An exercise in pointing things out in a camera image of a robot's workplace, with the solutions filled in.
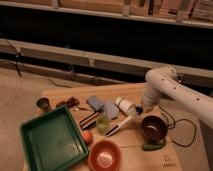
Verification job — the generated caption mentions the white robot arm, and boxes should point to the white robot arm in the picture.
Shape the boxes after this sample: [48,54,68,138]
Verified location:
[141,66,213,129]

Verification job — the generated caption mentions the green plastic tray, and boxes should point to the green plastic tray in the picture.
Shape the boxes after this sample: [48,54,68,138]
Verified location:
[20,106,89,171]

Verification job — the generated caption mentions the white cylindrical container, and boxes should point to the white cylindrical container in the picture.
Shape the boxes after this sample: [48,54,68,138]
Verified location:
[115,96,134,115]

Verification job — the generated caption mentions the dark purple bowl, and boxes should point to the dark purple bowl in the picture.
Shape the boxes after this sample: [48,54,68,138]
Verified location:
[141,115,168,143]

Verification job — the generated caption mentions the wooden cutting board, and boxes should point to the wooden cutting board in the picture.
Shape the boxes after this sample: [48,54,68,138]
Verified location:
[22,82,184,171]

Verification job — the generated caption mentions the blue grey cloth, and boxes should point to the blue grey cloth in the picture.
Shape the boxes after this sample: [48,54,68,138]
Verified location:
[104,100,119,120]

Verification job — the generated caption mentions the green cucumber toy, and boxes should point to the green cucumber toy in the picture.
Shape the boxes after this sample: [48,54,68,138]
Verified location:
[142,140,167,151]

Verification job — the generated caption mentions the small green cup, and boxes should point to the small green cup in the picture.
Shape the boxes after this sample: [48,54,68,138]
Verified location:
[96,114,109,132]

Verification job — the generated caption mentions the blue sponge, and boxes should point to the blue sponge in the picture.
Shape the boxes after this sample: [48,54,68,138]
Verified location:
[87,96,104,111]

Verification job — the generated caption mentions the small metal spoon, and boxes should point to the small metal spoon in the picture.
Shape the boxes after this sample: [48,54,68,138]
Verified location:
[73,107,92,111]

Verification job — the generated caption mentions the orange plastic bowl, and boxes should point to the orange plastic bowl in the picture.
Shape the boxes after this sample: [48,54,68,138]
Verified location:
[88,140,122,171]

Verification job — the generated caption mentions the orange ball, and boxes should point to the orange ball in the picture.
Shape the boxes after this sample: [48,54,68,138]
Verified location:
[82,130,93,145]

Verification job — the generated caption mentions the red grapes toy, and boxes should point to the red grapes toy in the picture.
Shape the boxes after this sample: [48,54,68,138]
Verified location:
[56,97,80,108]

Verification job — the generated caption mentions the dark metal cup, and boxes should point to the dark metal cup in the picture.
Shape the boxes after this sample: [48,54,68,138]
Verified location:
[36,97,51,113]

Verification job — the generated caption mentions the black power cable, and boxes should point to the black power cable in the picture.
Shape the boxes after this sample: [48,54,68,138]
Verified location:
[159,104,198,149]

